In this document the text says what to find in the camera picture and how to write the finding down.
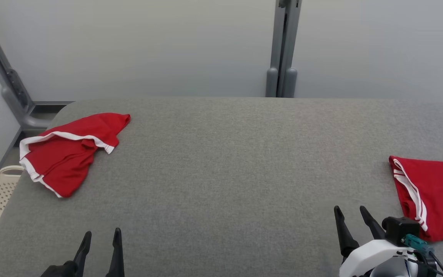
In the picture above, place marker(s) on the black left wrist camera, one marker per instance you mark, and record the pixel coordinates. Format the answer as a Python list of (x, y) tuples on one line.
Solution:
[(60, 270)]

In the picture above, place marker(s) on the red white-striped shorts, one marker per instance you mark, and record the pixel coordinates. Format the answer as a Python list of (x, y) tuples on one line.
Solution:
[(64, 165)]

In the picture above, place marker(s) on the teal right camera connector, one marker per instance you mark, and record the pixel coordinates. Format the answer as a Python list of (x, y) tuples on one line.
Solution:
[(417, 243)]

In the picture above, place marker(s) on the straight grey partition post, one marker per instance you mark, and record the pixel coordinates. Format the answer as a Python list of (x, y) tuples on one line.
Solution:
[(283, 50)]

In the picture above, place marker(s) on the red number 23 jersey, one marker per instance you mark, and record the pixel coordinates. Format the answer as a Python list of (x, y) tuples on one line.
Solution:
[(440, 196)]

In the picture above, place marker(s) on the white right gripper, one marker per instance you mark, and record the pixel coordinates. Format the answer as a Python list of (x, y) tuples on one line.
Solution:
[(371, 254)]

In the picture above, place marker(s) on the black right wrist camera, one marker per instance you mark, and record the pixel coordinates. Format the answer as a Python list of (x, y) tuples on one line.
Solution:
[(398, 229)]

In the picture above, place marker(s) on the slanted grey partition post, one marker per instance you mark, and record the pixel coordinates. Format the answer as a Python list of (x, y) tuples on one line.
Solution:
[(2, 73)]

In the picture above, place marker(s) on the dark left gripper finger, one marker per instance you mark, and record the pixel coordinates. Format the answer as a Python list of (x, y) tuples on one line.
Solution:
[(83, 254), (117, 257)]

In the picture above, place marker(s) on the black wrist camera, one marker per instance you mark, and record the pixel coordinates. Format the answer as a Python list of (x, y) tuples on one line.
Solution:
[(60, 270), (398, 229)]

